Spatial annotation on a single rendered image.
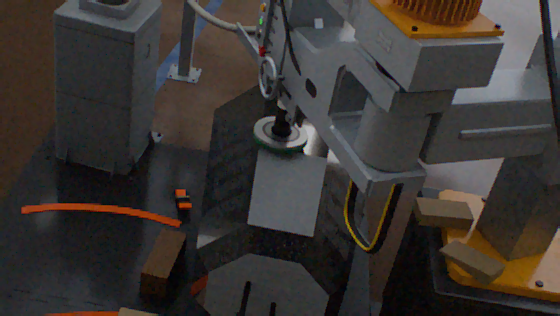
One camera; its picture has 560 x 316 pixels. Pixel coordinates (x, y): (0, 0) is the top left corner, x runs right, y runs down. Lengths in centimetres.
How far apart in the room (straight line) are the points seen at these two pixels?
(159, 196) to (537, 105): 213
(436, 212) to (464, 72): 90
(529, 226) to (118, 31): 199
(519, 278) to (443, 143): 70
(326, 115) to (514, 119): 55
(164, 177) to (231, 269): 149
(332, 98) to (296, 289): 69
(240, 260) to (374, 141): 68
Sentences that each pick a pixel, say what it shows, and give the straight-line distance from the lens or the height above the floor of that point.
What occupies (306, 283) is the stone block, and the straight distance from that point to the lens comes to 244.
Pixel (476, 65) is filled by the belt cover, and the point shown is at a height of 162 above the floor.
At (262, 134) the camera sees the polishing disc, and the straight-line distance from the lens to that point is 275.
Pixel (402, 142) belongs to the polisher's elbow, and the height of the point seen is 133.
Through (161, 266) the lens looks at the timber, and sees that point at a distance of 318.
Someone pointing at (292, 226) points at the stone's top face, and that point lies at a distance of 244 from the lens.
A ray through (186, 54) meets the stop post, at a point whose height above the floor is 17.
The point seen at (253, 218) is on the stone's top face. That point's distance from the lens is 243.
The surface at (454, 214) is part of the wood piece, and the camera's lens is 267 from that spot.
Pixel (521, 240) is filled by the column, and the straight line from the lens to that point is 260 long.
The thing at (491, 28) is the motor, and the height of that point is 170.
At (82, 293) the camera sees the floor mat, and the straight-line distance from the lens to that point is 323.
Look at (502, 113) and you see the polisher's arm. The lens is 214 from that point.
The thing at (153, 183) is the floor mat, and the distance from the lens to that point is 380.
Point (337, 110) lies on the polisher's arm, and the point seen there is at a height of 126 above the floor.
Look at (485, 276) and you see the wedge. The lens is 249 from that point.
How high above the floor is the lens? 237
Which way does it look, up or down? 35 degrees down
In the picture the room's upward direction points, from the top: 11 degrees clockwise
